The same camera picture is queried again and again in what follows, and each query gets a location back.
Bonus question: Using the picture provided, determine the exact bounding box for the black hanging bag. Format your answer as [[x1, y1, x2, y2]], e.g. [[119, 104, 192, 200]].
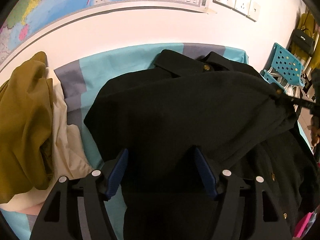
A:
[[292, 29, 315, 55]]

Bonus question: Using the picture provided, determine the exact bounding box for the mustard yellow garment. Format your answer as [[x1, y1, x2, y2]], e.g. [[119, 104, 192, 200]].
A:
[[1, 51, 54, 204]]

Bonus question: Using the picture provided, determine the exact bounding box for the yellow coat on rack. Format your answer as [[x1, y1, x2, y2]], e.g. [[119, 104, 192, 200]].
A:
[[291, 11, 319, 69]]

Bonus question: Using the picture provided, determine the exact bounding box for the teal patterned bed sheet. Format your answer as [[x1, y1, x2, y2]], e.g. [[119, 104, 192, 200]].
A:
[[0, 42, 251, 240]]

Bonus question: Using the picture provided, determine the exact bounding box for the person's right hand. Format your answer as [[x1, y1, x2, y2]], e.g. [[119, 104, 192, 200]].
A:
[[310, 116, 319, 149]]

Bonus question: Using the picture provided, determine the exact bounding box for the cream white garment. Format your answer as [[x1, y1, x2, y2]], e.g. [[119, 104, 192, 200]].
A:
[[1, 69, 93, 215]]

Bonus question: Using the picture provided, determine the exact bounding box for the teal perforated plastic rack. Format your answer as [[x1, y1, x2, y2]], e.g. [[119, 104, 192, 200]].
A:
[[260, 43, 305, 98]]

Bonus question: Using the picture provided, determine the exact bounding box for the black coat with gold buttons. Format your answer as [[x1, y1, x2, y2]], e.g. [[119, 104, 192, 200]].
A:
[[84, 50, 319, 239]]

